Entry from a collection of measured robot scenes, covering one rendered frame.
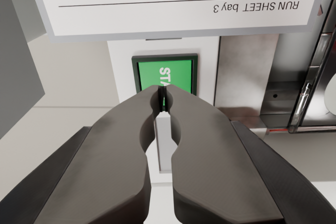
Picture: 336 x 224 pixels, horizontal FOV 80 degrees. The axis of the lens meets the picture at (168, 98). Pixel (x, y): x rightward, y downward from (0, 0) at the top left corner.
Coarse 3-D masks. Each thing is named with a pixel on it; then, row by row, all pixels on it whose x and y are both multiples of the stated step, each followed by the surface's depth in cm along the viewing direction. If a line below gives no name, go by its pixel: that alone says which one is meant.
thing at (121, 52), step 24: (120, 48) 17; (144, 48) 17; (168, 48) 17; (192, 48) 17; (216, 48) 17; (120, 72) 18; (120, 96) 20; (168, 120) 22; (168, 144) 24; (168, 168) 26
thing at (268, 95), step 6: (270, 84) 34; (276, 84) 34; (282, 84) 33; (288, 84) 33; (294, 84) 33; (300, 84) 33; (270, 90) 32; (276, 90) 32; (282, 90) 32; (288, 90) 32; (294, 90) 32; (264, 96) 33; (270, 96) 33; (276, 96) 32; (282, 96) 33; (288, 96) 33; (294, 96) 33
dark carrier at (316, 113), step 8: (328, 56) 24; (328, 64) 24; (320, 72) 25; (328, 72) 25; (320, 80) 25; (328, 80) 25; (320, 88) 26; (312, 96) 27; (320, 96) 27; (312, 104) 27; (320, 104) 27; (304, 112) 28; (312, 112) 28; (320, 112) 28; (328, 112) 28; (304, 120) 29; (312, 120) 29; (320, 120) 29; (328, 120) 29
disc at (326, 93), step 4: (332, 80) 25; (328, 84) 26; (332, 84) 26; (328, 88) 26; (332, 88) 26; (324, 92) 26; (328, 92) 26; (332, 92) 26; (324, 96) 27; (328, 96) 27; (332, 96) 27; (324, 100) 27; (328, 100) 27; (332, 100) 27; (328, 104) 27; (332, 104) 27; (328, 108) 28; (332, 108) 28; (332, 112) 28
